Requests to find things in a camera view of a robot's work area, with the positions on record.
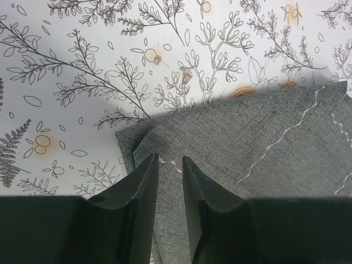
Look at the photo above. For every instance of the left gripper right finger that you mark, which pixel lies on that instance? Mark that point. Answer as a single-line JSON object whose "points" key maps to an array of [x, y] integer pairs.
{"points": [[224, 228]]}

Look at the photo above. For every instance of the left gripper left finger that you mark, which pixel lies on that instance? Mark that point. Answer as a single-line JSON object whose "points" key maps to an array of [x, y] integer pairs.
{"points": [[114, 226]]}

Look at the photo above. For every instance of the grey cloth napkin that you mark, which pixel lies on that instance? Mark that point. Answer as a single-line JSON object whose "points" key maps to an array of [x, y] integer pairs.
{"points": [[292, 142]]}

